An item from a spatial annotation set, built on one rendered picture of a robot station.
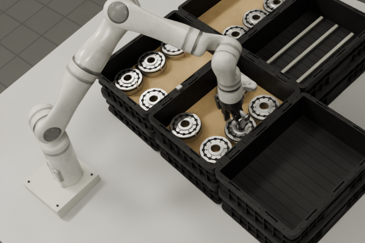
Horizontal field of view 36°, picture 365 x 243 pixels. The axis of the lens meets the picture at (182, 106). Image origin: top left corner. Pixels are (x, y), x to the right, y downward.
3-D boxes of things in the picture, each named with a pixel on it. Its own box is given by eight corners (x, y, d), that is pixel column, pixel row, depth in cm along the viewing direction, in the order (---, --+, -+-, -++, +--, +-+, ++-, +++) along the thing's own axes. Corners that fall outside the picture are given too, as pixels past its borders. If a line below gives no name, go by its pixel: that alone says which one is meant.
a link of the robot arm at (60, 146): (20, 108, 166) (38, 143, 178) (31, 128, 160) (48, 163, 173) (49, 95, 168) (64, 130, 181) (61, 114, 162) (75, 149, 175)
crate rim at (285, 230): (292, 242, 146) (293, 238, 144) (212, 175, 162) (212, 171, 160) (384, 148, 159) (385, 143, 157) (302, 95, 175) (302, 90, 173)
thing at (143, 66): (149, 76, 196) (149, 75, 195) (132, 63, 201) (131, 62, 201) (170, 61, 199) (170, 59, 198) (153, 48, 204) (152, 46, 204)
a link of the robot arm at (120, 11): (200, 29, 147) (203, 25, 155) (107, -11, 147) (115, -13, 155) (187, 61, 150) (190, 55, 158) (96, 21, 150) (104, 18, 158)
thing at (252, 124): (241, 147, 172) (240, 146, 172) (218, 129, 178) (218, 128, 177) (263, 127, 176) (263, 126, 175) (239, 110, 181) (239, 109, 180)
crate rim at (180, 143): (212, 175, 162) (212, 171, 160) (147, 120, 177) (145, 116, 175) (302, 95, 175) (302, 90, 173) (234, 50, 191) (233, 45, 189)
